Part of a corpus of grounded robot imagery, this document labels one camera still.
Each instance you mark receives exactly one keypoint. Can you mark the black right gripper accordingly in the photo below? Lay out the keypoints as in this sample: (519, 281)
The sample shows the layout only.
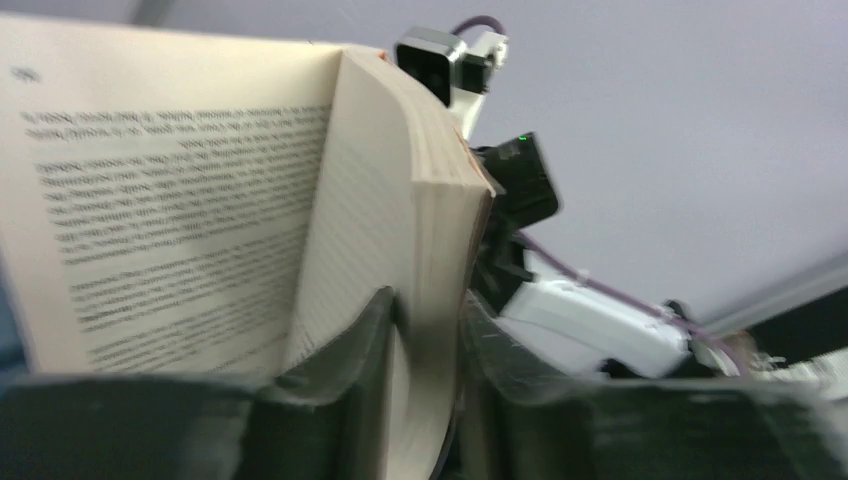
(524, 195)

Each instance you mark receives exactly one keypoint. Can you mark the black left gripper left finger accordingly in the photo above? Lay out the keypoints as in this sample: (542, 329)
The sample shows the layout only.
(322, 419)

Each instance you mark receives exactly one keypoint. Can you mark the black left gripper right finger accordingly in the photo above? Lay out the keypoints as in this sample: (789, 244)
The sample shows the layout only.
(524, 419)

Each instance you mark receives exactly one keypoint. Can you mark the dark tale of cities book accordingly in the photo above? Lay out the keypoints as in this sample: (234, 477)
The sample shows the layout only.
(177, 203)

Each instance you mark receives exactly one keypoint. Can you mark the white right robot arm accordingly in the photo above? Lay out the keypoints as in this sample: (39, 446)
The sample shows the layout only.
(571, 323)

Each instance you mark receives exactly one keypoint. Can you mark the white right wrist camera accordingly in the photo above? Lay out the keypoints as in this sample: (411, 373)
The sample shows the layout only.
(456, 66)

